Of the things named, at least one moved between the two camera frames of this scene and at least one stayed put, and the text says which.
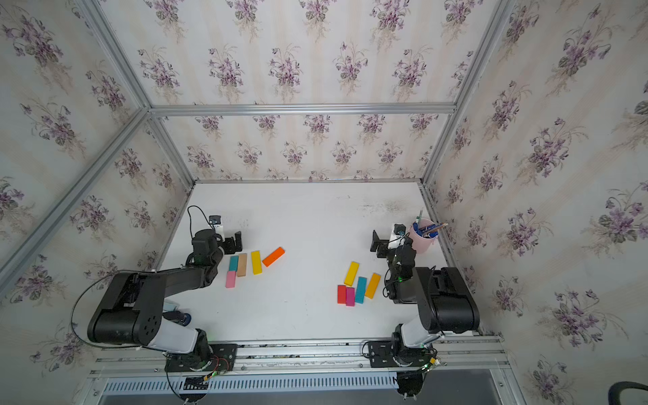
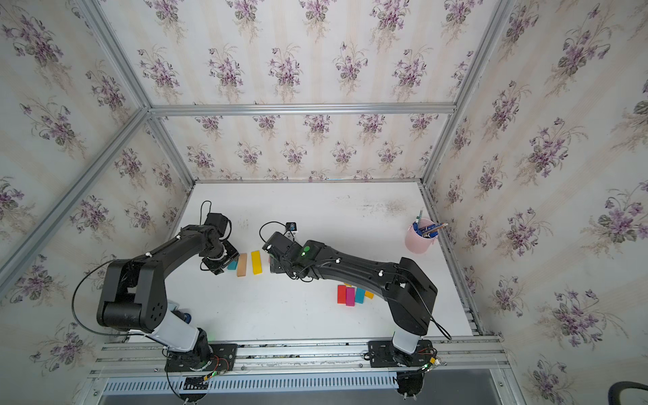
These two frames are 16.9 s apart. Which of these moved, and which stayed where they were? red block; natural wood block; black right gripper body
Moved: black right gripper body
Stayed: natural wood block; red block
